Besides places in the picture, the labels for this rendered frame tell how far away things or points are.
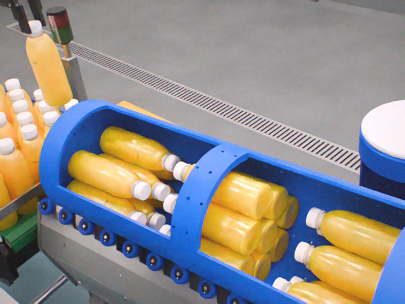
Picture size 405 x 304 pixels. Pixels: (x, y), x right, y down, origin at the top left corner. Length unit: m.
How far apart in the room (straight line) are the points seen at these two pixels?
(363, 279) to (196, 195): 0.34
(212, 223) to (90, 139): 0.47
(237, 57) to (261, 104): 0.71
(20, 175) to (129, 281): 0.41
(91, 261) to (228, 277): 0.50
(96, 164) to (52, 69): 0.30
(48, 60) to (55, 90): 0.08
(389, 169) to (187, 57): 3.07
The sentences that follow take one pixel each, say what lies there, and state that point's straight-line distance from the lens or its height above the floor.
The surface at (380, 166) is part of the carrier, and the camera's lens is 1.56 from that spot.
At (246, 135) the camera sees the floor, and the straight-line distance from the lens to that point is 3.46.
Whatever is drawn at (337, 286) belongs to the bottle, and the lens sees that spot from 1.15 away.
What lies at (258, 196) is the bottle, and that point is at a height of 1.19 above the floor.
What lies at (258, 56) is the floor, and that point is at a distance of 4.35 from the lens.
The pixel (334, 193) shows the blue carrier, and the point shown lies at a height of 1.13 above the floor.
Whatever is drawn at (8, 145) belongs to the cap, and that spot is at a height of 1.11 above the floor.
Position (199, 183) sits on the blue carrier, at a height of 1.22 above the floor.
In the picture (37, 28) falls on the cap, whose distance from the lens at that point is 1.51.
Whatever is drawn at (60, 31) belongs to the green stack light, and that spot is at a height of 1.20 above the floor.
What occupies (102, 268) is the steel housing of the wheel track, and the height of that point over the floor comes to 0.87.
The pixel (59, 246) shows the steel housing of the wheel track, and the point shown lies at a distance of 1.61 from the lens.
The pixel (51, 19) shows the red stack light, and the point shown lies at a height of 1.24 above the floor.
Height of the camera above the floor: 1.91
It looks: 35 degrees down
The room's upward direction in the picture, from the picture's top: 7 degrees counter-clockwise
